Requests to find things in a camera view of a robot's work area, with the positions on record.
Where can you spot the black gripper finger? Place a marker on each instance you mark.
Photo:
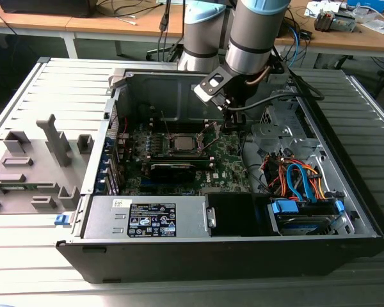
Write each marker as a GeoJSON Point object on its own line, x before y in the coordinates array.
{"type": "Point", "coordinates": [233, 123]}

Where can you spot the metal CPU locking lever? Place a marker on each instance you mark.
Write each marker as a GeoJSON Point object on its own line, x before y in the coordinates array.
{"type": "Point", "coordinates": [212, 137]}
{"type": "Point", "coordinates": [166, 124]}

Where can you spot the silver green CPU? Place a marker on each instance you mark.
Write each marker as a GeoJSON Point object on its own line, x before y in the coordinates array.
{"type": "Point", "coordinates": [184, 143]}

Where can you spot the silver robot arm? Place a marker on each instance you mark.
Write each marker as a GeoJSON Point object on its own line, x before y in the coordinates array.
{"type": "Point", "coordinates": [249, 44]}

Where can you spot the CPU socket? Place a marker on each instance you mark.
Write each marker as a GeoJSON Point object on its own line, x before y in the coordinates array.
{"type": "Point", "coordinates": [170, 144]}

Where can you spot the CPU cooler heatsink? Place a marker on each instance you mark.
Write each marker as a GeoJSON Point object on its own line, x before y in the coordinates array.
{"type": "Point", "coordinates": [323, 20]}

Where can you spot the green motherboard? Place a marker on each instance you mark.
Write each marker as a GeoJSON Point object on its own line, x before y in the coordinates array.
{"type": "Point", "coordinates": [224, 160]}

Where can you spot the silver metal drive cage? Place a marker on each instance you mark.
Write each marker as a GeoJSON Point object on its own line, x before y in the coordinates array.
{"type": "Point", "coordinates": [275, 134]}

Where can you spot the green RAM stick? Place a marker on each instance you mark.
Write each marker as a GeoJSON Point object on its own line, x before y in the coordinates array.
{"type": "Point", "coordinates": [202, 162]}
{"type": "Point", "coordinates": [16, 187]}

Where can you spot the black chair base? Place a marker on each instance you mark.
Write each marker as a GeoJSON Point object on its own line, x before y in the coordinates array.
{"type": "Point", "coordinates": [160, 51]}

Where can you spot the wooden desk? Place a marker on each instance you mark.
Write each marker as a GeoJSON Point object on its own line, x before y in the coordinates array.
{"type": "Point", "coordinates": [339, 40]}
{"type": "Point", "coordinates": [51, 24]}

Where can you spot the white paper sheet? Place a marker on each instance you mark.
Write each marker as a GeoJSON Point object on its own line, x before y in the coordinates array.
{"type": "Point", "coordinates": [316, 8]}

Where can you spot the grey drive unit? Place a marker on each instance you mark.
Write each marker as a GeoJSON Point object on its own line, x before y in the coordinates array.
{"type": "Point", "coordinates": [344, 23]}

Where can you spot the hard disk with blue carrier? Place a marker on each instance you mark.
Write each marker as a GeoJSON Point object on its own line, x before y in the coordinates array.
{"type": "Point", "coordinates": [304, 225]}

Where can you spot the clear plastic bag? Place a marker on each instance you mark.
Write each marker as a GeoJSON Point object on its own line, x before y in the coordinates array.
{"type": "Point", "coordinates": [376, 24]}

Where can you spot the black grey PC case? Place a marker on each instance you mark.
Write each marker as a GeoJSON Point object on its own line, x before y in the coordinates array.
{"type": "Point", "coordinates": [179, 262]}

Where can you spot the blue cardboard box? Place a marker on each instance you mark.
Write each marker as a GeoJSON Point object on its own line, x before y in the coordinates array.
{"type": "Point", "coordinates": [368, 4]}

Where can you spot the silver power supply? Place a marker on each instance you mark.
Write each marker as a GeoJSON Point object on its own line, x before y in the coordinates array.
{"type": "Point", "coordinates": [102, 217]}

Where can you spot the grey parts rack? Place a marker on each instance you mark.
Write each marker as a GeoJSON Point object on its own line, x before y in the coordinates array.
{"type": "Point", "coordinates": [44, 160]}

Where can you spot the blue plastic latch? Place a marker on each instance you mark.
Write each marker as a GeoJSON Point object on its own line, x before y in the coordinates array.
{"type": "Point", "coordinates": [61, 220]}

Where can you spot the black computer box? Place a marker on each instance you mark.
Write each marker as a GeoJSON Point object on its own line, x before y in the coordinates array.
{"type": "Point", "coordinates": [44, 8]}

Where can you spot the white depth camera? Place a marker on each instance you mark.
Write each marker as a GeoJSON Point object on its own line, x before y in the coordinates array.
{"type": "Point", "coordinates": [206, 92]}

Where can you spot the grey case corner bracket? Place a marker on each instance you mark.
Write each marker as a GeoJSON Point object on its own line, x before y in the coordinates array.
{"type": "Point", "coordinates": [116, 78]}

